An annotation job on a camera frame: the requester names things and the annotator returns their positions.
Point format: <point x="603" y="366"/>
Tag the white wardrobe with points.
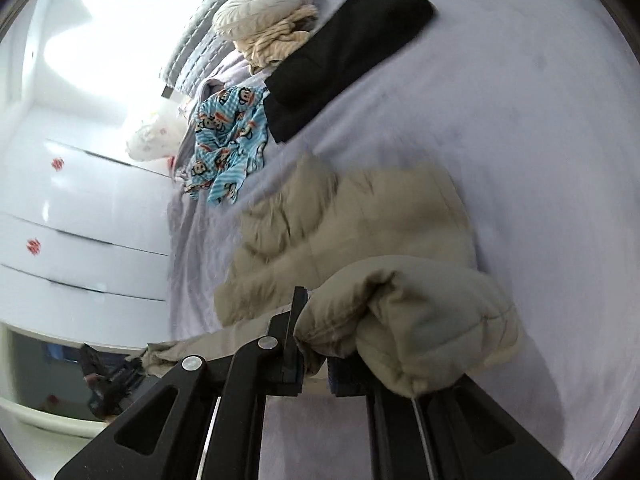
<point x="75" y="210"/>

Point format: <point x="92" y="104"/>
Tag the black wall panel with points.
<point x="167" y="91"/>

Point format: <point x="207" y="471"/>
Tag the beige striped garment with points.
<point x="275" y="45"/>

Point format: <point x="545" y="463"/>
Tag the red paper wardrobe decal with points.
<point x="34" y="247"/>
<point x="58" y="163"/>

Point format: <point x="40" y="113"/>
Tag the grey quilted headboard cushion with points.
<point x="200" y="55"/>

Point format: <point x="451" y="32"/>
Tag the cream round pillow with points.
<point x="260" y="7"/>

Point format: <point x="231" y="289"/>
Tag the blue monkey print cloth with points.
<point x="225" y="150"/>

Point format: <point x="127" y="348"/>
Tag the lilac plush blanket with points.
<point x="500" y="110"/>

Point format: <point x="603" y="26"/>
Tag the white printed plastic bag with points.
<point x="150" y="135"/>

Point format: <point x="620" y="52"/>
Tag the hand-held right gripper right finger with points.
<point x="350" y="380"/>

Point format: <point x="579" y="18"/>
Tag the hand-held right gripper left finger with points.
<point x="287" y="340"/>

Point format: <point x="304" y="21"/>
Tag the black folded garment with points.
<point x="340" y="55"/>

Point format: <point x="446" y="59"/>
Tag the beige puffer jacket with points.
<point x="375" y="225"/>

